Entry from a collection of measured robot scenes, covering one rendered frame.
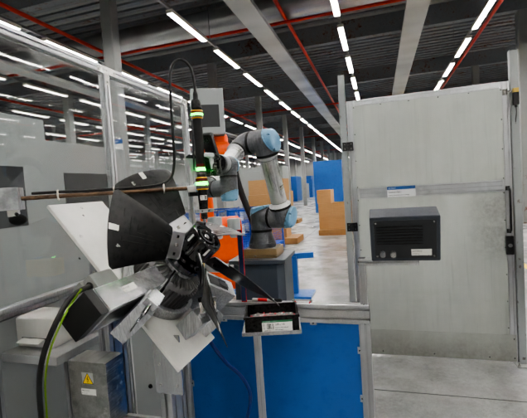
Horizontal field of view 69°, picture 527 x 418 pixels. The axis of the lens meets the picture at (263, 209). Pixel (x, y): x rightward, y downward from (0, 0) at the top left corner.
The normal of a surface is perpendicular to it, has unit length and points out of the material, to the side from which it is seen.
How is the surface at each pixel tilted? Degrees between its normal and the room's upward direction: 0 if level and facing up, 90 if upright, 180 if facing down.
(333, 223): 90
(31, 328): 90
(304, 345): 90
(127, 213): 78
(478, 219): 90
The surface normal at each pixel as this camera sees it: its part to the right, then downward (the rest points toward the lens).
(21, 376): 0.95, -0.05
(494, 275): -0.29, 0.07
